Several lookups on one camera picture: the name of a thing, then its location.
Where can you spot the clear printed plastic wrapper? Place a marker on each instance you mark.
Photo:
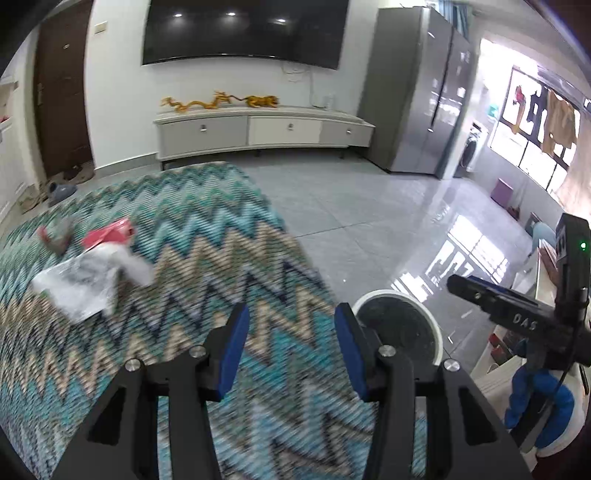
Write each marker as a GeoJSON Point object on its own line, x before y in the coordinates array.
{"type": "Point", "coordinates": [78, 284]}

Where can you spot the golden tiger figurine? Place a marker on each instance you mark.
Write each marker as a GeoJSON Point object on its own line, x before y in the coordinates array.
{"type": "Point", "coordinates": [262, 101]}

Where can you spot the person's right hand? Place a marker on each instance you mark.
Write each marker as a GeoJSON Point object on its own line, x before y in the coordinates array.
{"type": "Point", "coordinates": [554, 406]}

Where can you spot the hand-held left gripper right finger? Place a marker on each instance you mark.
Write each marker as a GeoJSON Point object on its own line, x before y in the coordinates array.
{"type": "Point", "coordinates": [351, 355]}

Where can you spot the red packet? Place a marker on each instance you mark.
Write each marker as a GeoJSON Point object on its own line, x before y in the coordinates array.
{"type": "Point", "coordinates": [108, 234]}

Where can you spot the white grey television cabinet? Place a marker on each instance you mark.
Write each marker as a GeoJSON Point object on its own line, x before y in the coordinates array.
{"type": "Point", "coordinates": [258, 131]}

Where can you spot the wall light switch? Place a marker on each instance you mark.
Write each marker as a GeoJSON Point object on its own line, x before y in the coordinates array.
{"type": "Point", "coordinates": [100, 26]}

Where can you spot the grey refrigerator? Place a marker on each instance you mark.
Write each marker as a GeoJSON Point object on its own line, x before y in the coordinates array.
{"type": "Point", "coordinates": [415, 92]}

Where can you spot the small white bottle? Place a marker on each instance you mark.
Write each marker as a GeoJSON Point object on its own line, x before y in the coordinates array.
{"type": "Point", "coordinates": [330, 100]}

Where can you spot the zigzag patterned tablecloth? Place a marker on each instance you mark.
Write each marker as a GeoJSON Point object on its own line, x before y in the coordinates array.
{"type": "Point", "coordinates": [184, 286]}

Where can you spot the white lower cabinet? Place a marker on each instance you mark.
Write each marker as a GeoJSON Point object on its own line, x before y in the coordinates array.
{"type": "Point", "coordinates": [9, 152]}

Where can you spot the black sandals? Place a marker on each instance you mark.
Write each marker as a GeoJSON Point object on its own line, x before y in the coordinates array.
{"type": "Point", "coordinates": [71, 175]}

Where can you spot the small red grey scrap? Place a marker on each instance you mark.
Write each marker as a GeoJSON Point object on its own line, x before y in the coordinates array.
{"type": "Point", "coordinates": [55, 237]}

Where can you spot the grey slipper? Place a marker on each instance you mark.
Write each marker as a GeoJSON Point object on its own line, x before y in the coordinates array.
{"type": "Point", "coordinates": [62, 193]}

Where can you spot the beige shoe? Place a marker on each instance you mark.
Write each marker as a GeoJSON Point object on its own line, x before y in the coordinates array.
{"type": "Point", "coordinates": [32, 202]}

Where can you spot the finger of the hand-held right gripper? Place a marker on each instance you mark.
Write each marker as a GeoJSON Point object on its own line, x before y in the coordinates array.
{"type": "Point", "coordinates": [489, 302]}

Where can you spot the white tissue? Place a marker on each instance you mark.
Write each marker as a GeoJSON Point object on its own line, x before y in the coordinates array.
{"type": "Point", "coordinates": [136, 267]}

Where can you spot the beige hanging shirt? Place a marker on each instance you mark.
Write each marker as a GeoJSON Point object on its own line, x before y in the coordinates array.
{"type": "Point", "coordinates": [559, 122]}

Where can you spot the black wall television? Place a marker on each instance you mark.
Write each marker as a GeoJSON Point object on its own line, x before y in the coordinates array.
{"type": "Point", "coordinates": [240, 32]}

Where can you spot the blue curtain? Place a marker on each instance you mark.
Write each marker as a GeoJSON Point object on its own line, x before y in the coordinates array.
{"type": "Point", "coordinates": [455, 14]}

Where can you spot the white bin with black liner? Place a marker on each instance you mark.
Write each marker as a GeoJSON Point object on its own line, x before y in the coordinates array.
{"type": "Point", "coordinates": [401, 327]}

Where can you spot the dark brown entrance door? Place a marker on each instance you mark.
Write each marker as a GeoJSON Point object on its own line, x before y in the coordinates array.
{"type": "Point", "coordinates": [62, 92]}

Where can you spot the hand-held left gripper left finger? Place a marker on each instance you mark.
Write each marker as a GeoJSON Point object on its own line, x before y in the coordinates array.
{"type": "Point", "coordinates": [233, 350]}

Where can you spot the white washing machine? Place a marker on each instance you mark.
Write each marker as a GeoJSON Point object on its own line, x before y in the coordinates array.
{"type": "Point", "coordinates": [473, 150]}

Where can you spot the red hanging garment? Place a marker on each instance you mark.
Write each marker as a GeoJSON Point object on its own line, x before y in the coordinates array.
{"type": "Point", "coordinates": [519, 108]}

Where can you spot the pink box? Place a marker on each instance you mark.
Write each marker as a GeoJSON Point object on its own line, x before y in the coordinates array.
{"type": "Point", "coordinates": [502, 192]}

